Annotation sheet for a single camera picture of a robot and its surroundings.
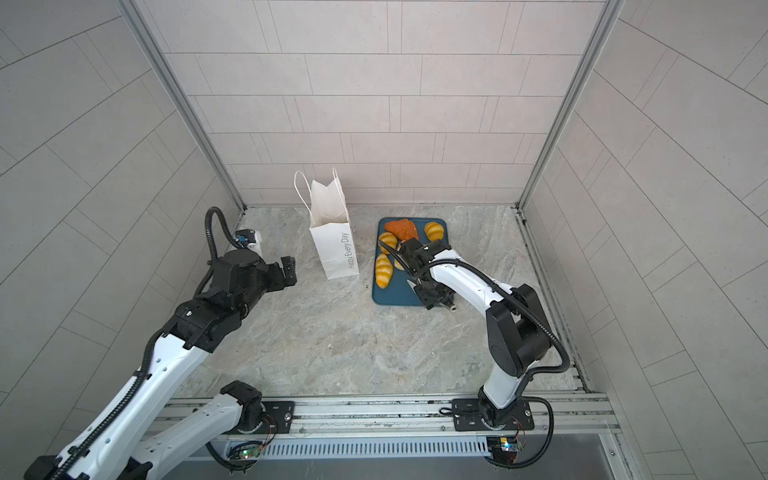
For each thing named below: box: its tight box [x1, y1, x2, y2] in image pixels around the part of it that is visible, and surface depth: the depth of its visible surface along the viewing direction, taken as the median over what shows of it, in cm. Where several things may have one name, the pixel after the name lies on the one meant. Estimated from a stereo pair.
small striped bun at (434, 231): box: [424, 221, 445, 242], surface depth 107 cm
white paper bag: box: [294, 167, 360, 281], surface depth 90 cm
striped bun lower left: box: [375, 253, 393, 289], surface depth 96 cm
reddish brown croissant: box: [384, 219, 419, 241], surface depth 107 cm
